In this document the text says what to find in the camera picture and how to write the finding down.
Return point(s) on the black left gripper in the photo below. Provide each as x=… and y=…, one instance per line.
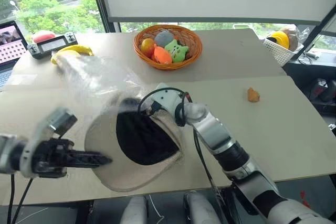
x=52, y=155

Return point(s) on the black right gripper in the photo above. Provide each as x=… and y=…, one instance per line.
x=131, y=103

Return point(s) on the beige bag with black lining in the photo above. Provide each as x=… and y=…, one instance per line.
x=147, y=140

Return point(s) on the clear plastic bag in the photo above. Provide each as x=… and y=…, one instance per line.
x=92, y=77

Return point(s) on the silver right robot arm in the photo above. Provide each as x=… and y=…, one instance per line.
x=215, y=132

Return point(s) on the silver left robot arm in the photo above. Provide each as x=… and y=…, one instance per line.
x=8, y=153

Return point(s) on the orange wicker basket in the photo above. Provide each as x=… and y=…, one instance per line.
x=168, y=66

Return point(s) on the orange plush fish toy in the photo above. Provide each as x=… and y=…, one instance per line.
x=162, y=55

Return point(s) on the orange yellow toy fruit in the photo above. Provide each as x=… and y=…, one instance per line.
x=147, y=45

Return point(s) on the green plush cat toy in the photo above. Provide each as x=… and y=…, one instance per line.
x=177, y=50

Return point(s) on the grey plush toy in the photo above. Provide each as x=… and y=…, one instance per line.
x=164, y=38

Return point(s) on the slim yellow toy banana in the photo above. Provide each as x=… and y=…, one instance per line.
x=81, y=49

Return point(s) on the fat yellow toy banana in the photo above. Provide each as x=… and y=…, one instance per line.
x=65, y=57

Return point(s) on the black handheld controller with screen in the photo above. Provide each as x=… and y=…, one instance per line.
x=52, y=45

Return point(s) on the red toy vegetable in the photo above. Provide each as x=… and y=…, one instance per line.
x=43, y=36

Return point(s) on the pale grey rounded shape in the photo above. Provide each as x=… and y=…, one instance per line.
x=200, y=208

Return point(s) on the small orange-brown toy nugget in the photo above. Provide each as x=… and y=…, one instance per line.
x=253, y=95

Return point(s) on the open laptop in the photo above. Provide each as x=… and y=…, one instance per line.
x=10, y=48

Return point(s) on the white plastic slotted basket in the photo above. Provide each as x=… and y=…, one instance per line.
x=282, y=53

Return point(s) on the yellow round toy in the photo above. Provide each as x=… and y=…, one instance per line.
x=280, y=39

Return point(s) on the brown round toy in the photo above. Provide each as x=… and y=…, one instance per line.
x=292, y=36

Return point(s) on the crumpled clear wrapper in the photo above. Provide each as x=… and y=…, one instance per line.
x=303, y=33

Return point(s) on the black and red power tool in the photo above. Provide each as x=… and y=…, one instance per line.
x=323, y=90

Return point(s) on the black side desk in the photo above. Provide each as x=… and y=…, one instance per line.
x=323, y=70

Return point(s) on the small red floor object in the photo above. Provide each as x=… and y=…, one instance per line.
x=305, y=200

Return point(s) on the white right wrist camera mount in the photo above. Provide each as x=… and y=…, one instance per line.
x=168, y=99

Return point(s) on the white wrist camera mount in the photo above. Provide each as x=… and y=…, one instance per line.
x=168, y=99
x=29, y=153

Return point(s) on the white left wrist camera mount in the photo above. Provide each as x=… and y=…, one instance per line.
x=29, y=153

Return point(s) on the dark window frame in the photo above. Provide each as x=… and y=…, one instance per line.
x=105, y=3

